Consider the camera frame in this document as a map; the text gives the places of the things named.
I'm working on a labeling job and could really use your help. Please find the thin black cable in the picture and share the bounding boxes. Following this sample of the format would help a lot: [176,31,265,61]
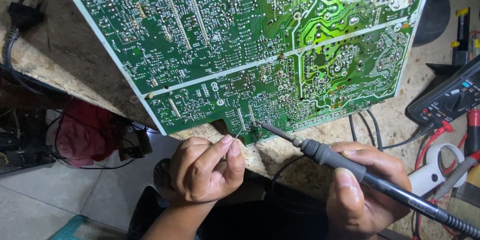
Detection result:
[47,114,163,170]

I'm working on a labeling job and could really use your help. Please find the person's dark trousers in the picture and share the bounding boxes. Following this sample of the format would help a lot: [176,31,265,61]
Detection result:
[125,158,413,240]

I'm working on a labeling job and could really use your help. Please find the person's left hand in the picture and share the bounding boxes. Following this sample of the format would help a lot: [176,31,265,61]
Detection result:
[169,134,247,205]

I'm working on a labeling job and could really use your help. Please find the black digital multimeter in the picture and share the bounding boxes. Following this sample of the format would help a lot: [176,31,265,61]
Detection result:
[407,55,480,126]

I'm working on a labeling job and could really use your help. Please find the red tool handle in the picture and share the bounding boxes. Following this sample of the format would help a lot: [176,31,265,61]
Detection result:
[464,108,480,157]

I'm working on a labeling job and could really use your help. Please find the black power plug with cable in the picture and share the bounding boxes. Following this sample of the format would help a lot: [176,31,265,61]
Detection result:
[0,0,46,94]

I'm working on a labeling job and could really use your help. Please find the black soldering iron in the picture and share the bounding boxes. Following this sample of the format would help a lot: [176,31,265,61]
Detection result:
[255,121,480,238]

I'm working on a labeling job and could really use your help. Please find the red multimeter lead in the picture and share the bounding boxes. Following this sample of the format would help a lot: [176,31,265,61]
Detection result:
[412,120,469,238]

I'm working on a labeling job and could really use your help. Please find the black electronic device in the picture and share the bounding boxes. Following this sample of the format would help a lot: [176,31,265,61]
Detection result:
[0,108,57,179]

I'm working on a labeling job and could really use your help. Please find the person's right hand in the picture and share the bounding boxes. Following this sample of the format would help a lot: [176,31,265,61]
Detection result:
[325,141,413,240]

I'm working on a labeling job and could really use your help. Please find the red cloth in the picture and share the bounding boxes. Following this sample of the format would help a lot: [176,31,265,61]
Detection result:
[55,99,127,168]

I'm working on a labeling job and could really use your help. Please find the black round object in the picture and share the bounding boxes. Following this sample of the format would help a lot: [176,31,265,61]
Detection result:
[412,0,452,48]

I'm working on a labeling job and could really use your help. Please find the black curved cable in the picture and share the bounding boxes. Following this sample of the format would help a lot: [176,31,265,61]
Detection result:
[269,155,305,189]

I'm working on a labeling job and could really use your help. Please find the teal stool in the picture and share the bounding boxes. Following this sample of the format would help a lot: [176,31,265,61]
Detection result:
[49,214,89,240]

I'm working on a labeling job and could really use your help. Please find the large green circuit board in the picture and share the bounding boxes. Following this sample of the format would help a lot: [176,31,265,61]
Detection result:
[52,0,437,147]

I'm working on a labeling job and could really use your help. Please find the black multimeter lead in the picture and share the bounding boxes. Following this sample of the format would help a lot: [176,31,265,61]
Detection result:
[382,119,445,150]

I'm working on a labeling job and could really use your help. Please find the white magnifying glass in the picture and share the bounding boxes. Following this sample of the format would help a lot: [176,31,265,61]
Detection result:
[408,143,468,198]

